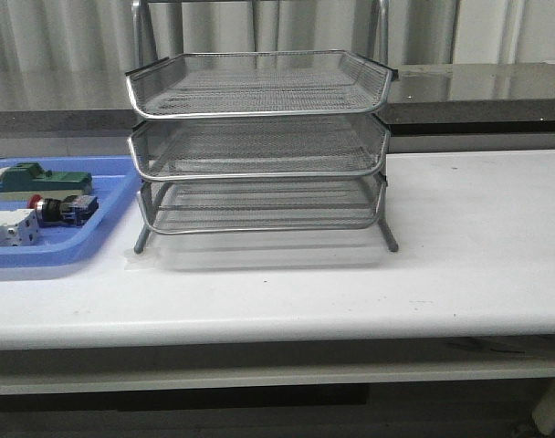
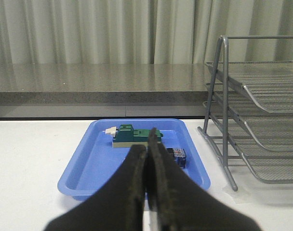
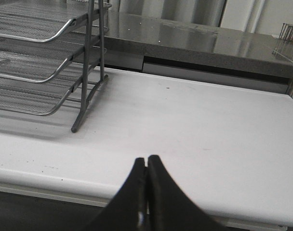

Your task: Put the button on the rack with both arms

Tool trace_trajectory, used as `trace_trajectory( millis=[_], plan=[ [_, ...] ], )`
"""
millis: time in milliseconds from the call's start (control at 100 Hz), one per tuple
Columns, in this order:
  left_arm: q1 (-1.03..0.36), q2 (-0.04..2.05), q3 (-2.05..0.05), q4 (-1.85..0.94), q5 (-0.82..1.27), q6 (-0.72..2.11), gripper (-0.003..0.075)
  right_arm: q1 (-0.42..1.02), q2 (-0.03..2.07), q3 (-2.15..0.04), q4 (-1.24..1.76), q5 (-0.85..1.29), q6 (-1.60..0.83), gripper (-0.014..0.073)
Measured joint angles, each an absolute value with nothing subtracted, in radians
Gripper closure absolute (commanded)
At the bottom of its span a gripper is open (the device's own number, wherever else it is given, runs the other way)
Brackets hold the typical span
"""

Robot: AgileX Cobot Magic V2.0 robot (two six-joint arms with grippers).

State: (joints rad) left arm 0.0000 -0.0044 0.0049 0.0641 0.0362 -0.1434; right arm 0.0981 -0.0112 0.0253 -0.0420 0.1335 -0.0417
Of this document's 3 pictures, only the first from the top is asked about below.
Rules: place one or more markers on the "silver mesh tray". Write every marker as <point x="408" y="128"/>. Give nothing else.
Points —
<point x="259" y="147"/>
<point x="183" y="208"/>
<point x="256" y="84"/>

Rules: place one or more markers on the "red emergency stop button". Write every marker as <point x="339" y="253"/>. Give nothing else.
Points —
<point x="73" y="210"/>

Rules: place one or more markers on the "blue plastic tray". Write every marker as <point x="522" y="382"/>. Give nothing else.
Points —
<point x="114" y="181"/>

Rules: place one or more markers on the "green terminal block component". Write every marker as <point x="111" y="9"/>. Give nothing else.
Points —
<point x="21" y="181"/>

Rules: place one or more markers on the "white circuit breaker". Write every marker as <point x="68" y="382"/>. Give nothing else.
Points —
<point x="18" y="227"/>

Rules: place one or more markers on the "grey stone counter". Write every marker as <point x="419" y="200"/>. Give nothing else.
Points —
<point x="430" y="108"/>

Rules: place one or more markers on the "white table leg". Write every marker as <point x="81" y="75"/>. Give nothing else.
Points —
<point x="543" y="414"/>

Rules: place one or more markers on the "grey metal rack frame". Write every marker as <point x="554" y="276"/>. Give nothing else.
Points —
<point x="146" y="54"/>

